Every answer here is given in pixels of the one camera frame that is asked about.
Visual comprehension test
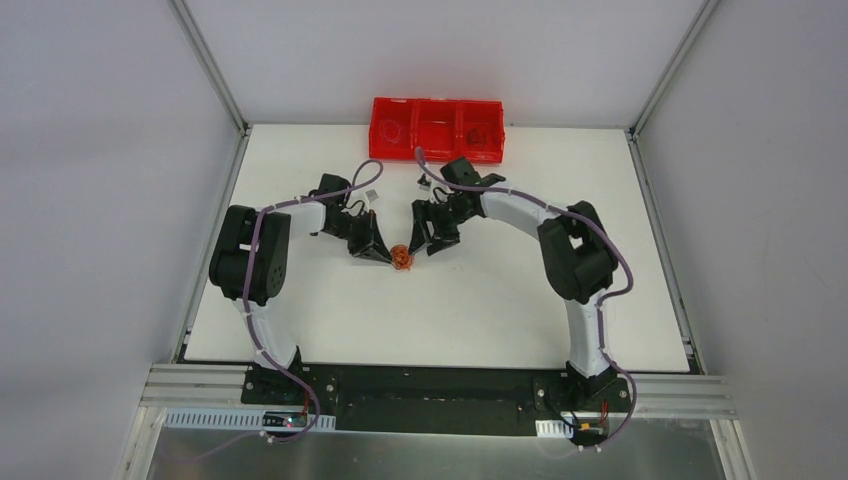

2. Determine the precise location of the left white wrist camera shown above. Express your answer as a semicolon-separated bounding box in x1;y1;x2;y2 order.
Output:
364;189;379;204

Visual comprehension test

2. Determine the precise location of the right slotted cable duct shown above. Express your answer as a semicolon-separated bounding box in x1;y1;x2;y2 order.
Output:
535;420;574;439

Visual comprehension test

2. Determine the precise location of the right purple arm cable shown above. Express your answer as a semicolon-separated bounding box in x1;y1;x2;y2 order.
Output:
413;146;639;446

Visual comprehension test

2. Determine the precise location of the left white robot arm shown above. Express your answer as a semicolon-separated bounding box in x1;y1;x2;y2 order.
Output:
209;173;392;405

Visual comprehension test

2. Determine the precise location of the left slotted cable duct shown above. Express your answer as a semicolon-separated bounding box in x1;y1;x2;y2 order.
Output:
163;407;314;433

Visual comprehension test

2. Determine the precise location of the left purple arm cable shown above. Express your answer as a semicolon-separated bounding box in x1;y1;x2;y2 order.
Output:
239;158;386;445

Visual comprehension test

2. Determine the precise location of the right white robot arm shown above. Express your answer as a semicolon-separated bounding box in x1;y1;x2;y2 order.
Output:
409;158;619;410

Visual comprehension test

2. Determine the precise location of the slotted cable duct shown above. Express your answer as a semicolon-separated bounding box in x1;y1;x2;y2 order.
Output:
163;407;314;433
535;420;574;439

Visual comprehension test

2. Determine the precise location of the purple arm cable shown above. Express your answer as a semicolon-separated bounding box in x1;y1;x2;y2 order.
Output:
413;146;639;446
239;158;386;445

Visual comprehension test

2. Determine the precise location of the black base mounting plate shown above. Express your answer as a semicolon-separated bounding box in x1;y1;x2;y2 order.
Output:
241;363;633;437

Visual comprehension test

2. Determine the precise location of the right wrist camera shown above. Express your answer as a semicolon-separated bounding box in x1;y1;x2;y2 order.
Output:
417;174;436;195

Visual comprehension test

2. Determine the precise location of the red three-compartment bin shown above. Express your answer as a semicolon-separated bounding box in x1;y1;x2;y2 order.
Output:
368;97;505;165

